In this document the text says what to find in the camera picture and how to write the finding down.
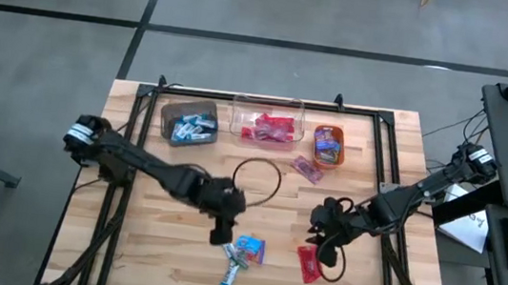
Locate orange plastic bin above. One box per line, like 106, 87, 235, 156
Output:
310, 124, 350, 172

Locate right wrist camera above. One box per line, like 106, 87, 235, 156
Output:
315, 238, 342, 269

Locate black aluminium table frame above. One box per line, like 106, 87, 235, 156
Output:
38, 62, 473, 285

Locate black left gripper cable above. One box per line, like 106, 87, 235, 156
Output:
229, 153, 286, 213

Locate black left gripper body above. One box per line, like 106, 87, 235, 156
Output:
186, 173, 251, 232

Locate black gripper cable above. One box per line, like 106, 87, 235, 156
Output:
312, 193, 357, 285
229, 153, 286, 213

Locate grey metal bracket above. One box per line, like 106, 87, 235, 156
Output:
377, 180, 397, 198

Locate clear plastic bin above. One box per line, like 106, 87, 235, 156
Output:
228, 91, 310, 148

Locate blue candy pack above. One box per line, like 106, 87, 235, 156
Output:
315, 127, 336, 141
315, 138, 342, 154
234, 234, 268, 266

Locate red candy bag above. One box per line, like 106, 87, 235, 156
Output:
239, 125, 259, 142
293, 242, 326, 285
254, 112, 297, 132

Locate grey plastic bin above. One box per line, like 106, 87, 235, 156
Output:
156, 94, 223, 153

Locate white paper sheet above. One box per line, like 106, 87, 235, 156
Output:
433, 181, 495, 255

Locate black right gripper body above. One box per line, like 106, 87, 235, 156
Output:
307, 194, 376, 248

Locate black desk beam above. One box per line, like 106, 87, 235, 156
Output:
430, 173, 505, 233

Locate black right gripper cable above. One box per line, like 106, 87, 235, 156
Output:
312, 193, 357, 285

